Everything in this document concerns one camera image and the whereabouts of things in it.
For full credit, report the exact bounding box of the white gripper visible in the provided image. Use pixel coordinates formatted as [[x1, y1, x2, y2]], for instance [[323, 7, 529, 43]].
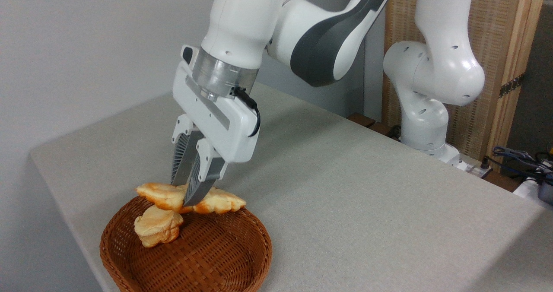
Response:
[[171, 45, 261, 207]]

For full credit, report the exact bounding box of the long braided bread loaf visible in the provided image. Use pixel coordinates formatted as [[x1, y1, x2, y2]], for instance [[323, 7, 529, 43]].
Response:
[[135, 183, 247, 215]]

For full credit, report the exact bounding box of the small round bread roll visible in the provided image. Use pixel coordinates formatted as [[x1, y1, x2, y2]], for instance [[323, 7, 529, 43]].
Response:
[[134, 205, 184, 248]]

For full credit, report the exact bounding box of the brown wicker basket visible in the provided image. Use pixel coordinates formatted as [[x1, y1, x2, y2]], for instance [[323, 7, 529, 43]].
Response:
[[99, 196, 273, 292]]

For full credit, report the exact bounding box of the wooden woven screen panel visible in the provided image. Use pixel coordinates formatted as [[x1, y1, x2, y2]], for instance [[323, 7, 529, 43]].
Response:
[[382, 0, 548, 171]]

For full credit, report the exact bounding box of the black metal hinge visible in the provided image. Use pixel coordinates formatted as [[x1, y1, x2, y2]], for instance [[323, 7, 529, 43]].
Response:
[[499, 73, 526, 99]]

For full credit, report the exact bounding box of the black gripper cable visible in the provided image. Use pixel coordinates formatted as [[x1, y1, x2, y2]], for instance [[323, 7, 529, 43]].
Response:
[[231, 87, 261, 137]]

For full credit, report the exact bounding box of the blue and black cable bundle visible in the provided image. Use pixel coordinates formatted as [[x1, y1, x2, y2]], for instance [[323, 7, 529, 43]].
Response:
[[492, 146, 553, 185]]

